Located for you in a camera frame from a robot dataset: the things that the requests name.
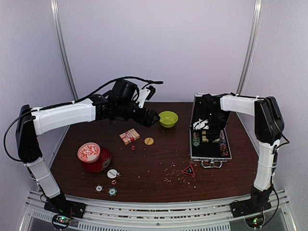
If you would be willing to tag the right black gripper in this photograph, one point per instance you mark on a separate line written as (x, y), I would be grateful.
(214, 133)

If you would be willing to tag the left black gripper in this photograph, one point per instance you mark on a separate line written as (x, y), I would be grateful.
(148, 122)

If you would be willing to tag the aluminium poker chip case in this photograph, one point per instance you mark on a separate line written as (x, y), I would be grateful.
(207, 106)

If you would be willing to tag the blue banded card deck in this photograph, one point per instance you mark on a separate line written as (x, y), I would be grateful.
(204, 137)

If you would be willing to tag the red banded card deck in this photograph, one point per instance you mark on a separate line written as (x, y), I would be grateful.
(129, 136)

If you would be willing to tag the black red triangle card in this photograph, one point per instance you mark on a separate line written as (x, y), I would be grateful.
(189, 170)

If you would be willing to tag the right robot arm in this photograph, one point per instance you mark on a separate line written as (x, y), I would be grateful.
(269, 125)

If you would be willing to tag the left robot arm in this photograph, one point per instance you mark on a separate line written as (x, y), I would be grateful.
(124, 101)

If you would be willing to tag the green plastic bowl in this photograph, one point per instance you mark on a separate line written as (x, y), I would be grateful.
(168, 119)

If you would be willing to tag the yellow round button chip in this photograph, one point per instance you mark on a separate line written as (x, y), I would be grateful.
(149, 141)

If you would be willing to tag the green chip stack in case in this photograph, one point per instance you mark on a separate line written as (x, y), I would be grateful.
(196, 138)

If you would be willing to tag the mixed chip stack in case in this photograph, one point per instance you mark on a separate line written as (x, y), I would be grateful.
(223, 146)

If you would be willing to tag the white dealer button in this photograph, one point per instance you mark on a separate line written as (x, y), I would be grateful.
(112, 173)

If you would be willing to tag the green poker chip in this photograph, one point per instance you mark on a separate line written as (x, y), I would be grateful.
(112, 191)

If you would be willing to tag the white red poker chip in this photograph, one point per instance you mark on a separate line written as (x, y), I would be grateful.
(99, 188)

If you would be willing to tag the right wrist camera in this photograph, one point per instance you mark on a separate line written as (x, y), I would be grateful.
(201, 124)

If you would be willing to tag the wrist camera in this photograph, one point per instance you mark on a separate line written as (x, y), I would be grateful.
(201, 124)
(145, 95)

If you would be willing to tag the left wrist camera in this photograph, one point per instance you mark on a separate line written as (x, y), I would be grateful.
(145, 95)

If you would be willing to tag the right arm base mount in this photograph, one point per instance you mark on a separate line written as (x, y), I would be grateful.
(245, 208)

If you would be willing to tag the aluminium front rail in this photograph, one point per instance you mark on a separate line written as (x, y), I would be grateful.
(102, 215)

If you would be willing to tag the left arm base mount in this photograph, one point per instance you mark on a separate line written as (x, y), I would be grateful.
(67, 208)

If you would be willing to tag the right aluminium frame post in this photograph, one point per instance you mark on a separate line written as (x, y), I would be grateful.
(251, 47)

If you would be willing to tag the aluminium frame post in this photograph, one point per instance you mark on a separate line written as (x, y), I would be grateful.
(63, 53)
(251, 47)

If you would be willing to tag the left aluminium frame post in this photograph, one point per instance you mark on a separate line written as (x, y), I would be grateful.
(63, 53)

